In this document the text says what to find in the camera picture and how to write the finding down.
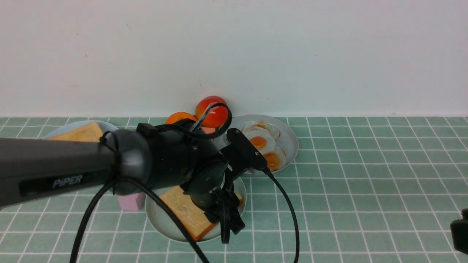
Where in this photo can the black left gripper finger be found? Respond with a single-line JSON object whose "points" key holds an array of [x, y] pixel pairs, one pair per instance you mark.
{"points": [[230, 219]]}

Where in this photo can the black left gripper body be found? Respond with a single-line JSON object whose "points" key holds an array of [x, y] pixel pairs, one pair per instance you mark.
{"points": [[209, 185]]}

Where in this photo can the toast slice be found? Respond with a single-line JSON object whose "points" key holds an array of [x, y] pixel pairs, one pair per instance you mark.
{"points": [[192, 217], [83, 131]]}

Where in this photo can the fried egg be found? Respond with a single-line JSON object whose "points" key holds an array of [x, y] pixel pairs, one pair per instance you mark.
{"points": [[263, 127], [261, 139], [276, 159]]}

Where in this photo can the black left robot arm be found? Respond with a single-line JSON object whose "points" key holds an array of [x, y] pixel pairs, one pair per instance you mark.
{"points": [[156, 157]]}

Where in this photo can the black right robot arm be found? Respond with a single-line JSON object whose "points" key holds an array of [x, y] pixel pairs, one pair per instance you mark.
{"points": [[459, 232]]}

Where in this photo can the salmon pink cube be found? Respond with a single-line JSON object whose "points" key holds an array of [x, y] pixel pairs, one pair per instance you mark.
{"points": [[208, 130]]}

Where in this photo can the red tomato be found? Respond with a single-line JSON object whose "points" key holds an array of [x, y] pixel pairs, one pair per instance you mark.
{"points": [[216, 117]]}

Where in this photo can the green plate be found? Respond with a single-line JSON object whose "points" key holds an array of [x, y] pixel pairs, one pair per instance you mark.
{"points": [[159, 219]]}

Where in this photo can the orange fruit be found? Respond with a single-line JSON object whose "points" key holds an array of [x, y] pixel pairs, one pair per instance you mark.
{"points": [[179, 116]]}

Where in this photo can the grey egg plate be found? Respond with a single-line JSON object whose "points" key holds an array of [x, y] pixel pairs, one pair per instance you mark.
{"points": [[288, 140]]}

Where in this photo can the light blue bread plate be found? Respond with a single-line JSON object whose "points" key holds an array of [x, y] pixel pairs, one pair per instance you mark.
{"points": [[104, 126]]}

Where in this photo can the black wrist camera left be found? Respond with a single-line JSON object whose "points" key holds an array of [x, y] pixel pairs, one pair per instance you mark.
{"points": [[241, 154]]}

